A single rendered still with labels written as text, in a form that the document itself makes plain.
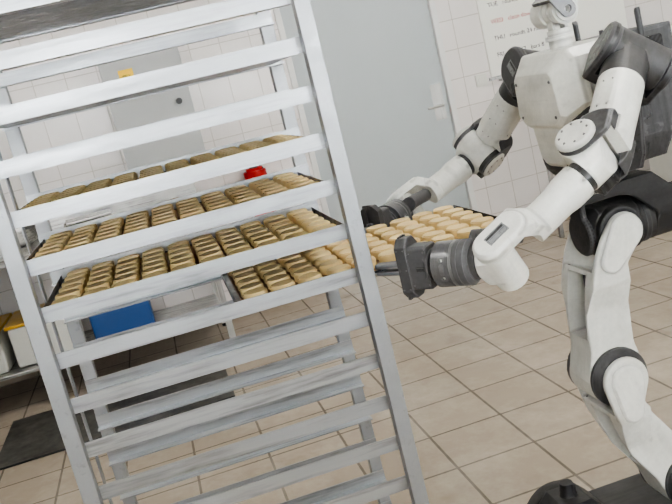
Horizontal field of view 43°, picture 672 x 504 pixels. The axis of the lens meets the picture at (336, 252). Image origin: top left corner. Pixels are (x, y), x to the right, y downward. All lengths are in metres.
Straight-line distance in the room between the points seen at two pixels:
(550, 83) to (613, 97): 0.26
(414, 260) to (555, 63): 0.56
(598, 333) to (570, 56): 0.64
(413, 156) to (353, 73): 0.72
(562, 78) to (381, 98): 4.12
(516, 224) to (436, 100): 4.58
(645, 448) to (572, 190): 0.86
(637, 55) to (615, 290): 0.56
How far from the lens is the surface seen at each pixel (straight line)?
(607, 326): 2.08
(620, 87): 1.70
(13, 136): 2.02
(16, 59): 1.60
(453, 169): 2.31
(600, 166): 1.60
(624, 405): 2.10
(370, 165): 5.94
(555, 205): 1.57
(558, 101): 1.90
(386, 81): 5.97
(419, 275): 1.62
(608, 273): 2.02
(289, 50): 1.61
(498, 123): 2.28
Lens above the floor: 1.44
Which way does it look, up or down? 12 degrees down
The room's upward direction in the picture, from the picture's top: 14 degrees counter-clockwise
